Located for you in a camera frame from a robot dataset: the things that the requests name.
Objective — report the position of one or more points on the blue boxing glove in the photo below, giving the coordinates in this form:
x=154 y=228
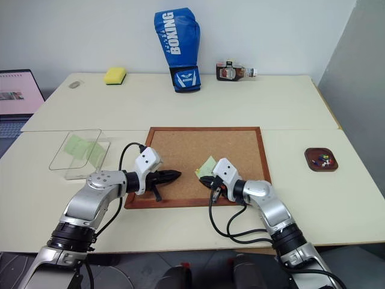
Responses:
x=177 y=36

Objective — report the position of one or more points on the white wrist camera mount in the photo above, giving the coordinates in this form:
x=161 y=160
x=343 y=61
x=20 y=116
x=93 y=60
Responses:
x=225 y=170
x=148 y=161

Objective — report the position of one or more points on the pale green sticky note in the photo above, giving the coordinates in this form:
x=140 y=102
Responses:
x=207 y=165

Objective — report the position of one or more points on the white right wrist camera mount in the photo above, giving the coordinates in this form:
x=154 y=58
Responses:
x=225 y=170

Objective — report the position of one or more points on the dark rounded shape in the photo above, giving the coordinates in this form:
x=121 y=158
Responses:
x=246 y=274
x=177 y=278

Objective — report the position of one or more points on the clear plastic box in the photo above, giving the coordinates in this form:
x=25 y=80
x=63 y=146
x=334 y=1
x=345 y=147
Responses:
x=60 y=162

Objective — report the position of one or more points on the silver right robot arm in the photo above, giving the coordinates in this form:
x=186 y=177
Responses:
x=272 y=207

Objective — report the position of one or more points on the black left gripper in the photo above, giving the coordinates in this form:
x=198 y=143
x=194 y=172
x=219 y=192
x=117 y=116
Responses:
x=155 y=178

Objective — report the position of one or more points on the yellow green sponge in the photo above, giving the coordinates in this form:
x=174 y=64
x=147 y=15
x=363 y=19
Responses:
x=115 y=75

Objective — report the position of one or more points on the grey partition panel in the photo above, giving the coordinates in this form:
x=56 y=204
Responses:
x=358 y=90

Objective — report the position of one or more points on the small clear oval disc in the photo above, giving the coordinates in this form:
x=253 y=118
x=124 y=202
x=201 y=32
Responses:
x=75 y=84

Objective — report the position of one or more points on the brown sauce bottle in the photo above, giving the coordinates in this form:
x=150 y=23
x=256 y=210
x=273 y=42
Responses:
x=228 y=73

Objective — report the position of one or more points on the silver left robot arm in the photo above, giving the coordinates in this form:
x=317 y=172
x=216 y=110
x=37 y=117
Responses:
x=90 y=201

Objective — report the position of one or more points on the brown wooden tray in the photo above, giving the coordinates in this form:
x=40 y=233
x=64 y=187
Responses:
x=312 y=167

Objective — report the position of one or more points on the open laptop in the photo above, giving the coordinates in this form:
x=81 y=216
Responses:
x=18 y=93

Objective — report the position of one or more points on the wood-framed cork board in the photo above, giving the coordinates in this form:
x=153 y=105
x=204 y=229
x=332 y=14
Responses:
x=192 y=144

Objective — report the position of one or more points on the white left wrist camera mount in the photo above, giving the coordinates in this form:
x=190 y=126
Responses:
x=148 y=161

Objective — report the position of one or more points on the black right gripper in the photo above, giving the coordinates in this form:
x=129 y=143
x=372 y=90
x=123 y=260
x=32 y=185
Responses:
x=222 y=188

